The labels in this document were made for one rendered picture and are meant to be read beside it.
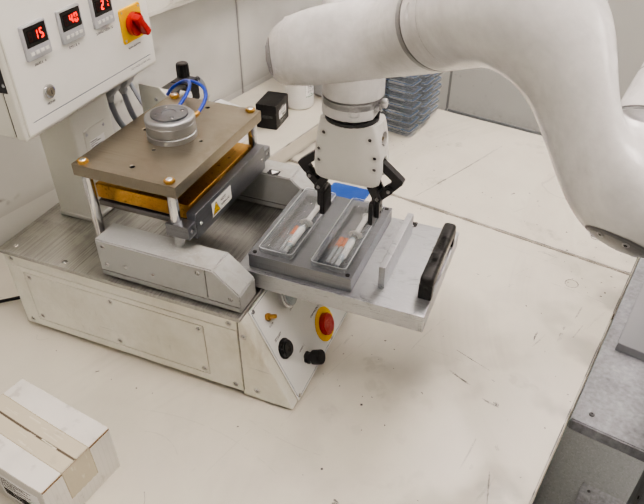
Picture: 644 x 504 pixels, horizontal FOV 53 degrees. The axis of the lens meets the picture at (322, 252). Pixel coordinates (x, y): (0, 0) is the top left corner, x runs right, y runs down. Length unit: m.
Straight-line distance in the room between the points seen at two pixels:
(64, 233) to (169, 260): 0.28
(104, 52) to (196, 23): 0.72
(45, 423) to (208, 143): 0.47
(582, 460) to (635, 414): 0.90
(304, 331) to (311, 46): 0.53
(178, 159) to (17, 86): 0.23
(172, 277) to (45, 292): 0.29
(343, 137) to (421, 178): 0.77
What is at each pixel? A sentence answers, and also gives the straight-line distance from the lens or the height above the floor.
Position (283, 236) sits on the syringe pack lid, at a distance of 0.99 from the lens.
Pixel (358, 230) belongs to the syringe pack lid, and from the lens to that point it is 1.00.
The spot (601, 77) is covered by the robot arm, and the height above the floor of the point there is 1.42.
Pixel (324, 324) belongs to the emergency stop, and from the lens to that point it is 1.13.
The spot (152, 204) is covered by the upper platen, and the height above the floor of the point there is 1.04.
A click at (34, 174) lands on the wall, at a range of 1.57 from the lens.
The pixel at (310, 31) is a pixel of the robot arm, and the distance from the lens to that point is 0.74.
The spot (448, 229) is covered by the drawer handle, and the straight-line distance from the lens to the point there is 1.01.
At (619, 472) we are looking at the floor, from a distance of 2.08.
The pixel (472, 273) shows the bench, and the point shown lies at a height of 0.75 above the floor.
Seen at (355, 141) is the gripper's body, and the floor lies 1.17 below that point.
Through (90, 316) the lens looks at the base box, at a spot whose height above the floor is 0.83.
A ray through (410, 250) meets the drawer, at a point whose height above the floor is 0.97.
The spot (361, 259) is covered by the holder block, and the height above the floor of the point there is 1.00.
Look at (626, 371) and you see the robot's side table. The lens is 1.24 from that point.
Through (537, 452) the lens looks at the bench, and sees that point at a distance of 1.08.
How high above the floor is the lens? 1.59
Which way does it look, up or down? 37 degrees down
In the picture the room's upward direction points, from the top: straight up
